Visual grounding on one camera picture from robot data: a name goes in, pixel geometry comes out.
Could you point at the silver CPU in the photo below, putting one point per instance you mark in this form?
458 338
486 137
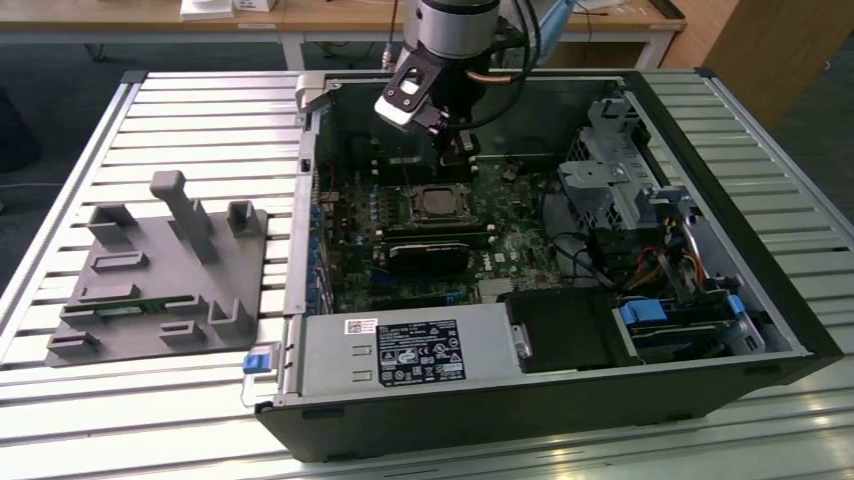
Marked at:
438 203

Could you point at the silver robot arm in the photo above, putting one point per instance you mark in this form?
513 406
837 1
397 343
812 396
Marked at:
454 25

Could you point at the CPU socket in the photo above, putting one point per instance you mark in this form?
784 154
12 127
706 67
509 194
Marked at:
442 224

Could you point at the grey case lock latch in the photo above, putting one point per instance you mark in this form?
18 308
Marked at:
310 95

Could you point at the silver drive cage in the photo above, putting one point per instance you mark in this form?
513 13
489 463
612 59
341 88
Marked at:
601 200

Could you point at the green RAM stick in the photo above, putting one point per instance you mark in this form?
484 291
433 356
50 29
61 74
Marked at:
434 239
154 302

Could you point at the green motherboard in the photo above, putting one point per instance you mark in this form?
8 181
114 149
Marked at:
528 235

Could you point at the small white box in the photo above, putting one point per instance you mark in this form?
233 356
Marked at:
254 5

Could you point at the silver chipset heatsink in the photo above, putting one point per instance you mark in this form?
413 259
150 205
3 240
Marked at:
497 288

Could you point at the wooden cabinet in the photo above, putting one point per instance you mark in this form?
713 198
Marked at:
768 60

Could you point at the black plastic shroud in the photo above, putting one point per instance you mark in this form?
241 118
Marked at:
561 330

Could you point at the blue disk carrier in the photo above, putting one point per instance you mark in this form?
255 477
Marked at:
641 312

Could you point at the wooden desk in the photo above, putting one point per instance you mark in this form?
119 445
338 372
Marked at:
134 22

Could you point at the silver power supply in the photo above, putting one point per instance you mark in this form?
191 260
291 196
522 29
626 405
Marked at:
321 350

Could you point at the grey parts rack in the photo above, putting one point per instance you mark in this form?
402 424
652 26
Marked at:
167 280

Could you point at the blue case latch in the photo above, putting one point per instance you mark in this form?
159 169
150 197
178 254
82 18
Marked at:
257 362

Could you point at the black PC case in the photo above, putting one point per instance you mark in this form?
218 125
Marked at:
468 425

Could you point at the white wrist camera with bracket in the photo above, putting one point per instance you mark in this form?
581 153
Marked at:
401 112

